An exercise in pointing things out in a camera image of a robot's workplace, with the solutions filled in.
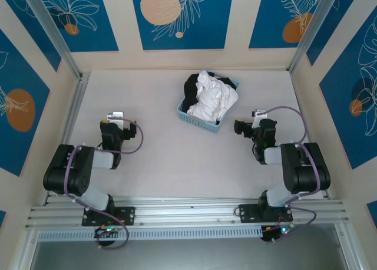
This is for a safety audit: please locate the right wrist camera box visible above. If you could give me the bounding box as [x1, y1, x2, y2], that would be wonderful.
[251, 108, 268, 129]

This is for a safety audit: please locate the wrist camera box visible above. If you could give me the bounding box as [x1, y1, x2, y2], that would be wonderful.
[251, 108, 268, 129]
[105, 110, 131, 130]

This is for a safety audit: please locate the small circuit board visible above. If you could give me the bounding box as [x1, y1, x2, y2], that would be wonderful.
[262, 224, 294, 243]
[94, 226, 118, 238]

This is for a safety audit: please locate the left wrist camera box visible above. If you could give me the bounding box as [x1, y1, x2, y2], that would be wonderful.
[105, 110, 131, 130]

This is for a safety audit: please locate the aluminium frame post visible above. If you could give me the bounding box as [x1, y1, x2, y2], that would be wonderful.
[287, 0, 339, 73]
[22, 0, 82, 79]

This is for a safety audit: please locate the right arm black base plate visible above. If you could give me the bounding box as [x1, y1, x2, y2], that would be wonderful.
[238, 204, 293, 223]

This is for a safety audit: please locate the aluminium mounting rail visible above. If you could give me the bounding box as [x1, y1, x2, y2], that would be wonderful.
[25, 196, 350, 230]

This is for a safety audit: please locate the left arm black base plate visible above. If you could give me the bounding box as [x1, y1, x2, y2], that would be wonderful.
[81, 206, 136, 226]

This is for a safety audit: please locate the light blue plastic basket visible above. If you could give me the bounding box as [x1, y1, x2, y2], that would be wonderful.
[176, 71, 241, 134]

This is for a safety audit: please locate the grey slotted cable duct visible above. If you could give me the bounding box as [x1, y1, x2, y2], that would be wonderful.
[37, 226, 263, 242]

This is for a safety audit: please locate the white t-shirt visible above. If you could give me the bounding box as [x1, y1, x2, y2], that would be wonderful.
[187, 70, 239, 124]

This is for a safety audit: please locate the black garment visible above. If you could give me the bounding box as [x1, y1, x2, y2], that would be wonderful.
[183, 73, 233, 126]

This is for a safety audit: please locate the aluminium table side rail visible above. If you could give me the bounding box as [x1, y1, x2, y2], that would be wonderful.
[42, 72, 91, 206]
[290, 72, 329, 199]

